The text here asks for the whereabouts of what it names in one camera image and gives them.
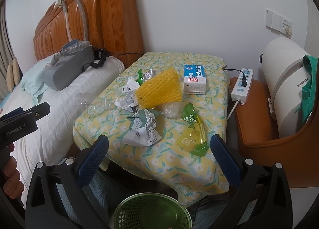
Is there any clear plastic packaging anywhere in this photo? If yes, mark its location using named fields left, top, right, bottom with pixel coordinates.
left=75, top=93, right=115, bottom=115

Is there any green white wrapper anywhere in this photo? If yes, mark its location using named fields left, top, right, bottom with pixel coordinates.
left=122, top=109, right=162, bottom=147

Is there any wooden headboard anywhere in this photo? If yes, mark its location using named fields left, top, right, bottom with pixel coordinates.
left=33, top=0, right=145, bottom=67

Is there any person's left hand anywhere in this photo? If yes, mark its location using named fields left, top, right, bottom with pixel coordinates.
left=3, top=156, right=24, bottom=199

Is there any white pillow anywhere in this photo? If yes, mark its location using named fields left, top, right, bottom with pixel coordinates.
left=12, top=56, right=125, bottom=203

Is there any silver foil wrapper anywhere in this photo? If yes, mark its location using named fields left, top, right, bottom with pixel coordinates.
left=143, top=69, right=157, bottom=82

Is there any blue white milk carton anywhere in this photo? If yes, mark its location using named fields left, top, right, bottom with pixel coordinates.
left=183, top=64, right=207, bottom=95

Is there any white cylindrical heater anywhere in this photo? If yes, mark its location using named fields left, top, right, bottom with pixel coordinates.
left=262, top=37, right=310, bottom=138

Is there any green mesh trash basket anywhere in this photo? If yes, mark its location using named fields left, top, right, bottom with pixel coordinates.
left=113, top=192, right=192, bottom=229

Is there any yellow foam fruit net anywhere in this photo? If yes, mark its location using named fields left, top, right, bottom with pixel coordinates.
left=135, top=67, right=183, bottom=109

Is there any black strap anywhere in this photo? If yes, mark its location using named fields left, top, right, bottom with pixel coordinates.
left=82, top=46, right=110, bottom=73

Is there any white paper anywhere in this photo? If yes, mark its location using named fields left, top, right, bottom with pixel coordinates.
left=115, top=77, right=140, bottom=113

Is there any light blue pillow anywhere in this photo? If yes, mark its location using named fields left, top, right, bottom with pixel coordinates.
left=21, top=55, right=53, bottom=104

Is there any wall switch panel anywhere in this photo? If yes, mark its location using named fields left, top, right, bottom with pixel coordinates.
left=265, top=9, right=292, bottom=38

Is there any black power cable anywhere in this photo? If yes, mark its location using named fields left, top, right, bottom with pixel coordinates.
left=222, top=65, right=248, bottom=88

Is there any orange leather chair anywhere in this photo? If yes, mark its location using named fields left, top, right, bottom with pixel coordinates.
left=234, top=80, right=318, bottom=188

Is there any yellow floral table cloth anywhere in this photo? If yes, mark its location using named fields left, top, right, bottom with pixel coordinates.
left=73, top=52, right=229, bottom=207

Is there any grey corrugated hose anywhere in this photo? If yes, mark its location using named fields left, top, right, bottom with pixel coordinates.
left=58, top=0, right=90, bottom=43

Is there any green cloth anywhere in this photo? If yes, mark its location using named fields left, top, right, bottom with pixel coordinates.
left=301, top=55, right=318, bottom=125

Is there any white power strip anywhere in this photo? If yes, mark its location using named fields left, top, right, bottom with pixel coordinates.
left=231, top=69, right=254, bottom=105

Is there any grey CPAP machine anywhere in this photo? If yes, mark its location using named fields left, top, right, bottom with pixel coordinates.
left=43, top=39, right=95, bottom=91

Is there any green yellow snack pouch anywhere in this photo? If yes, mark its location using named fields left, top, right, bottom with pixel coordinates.
left=176, top=103, right=208, bottom=157

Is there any small green wrapper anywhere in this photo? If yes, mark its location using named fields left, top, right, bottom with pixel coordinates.
left=135, top=69, right=144, bottom=86

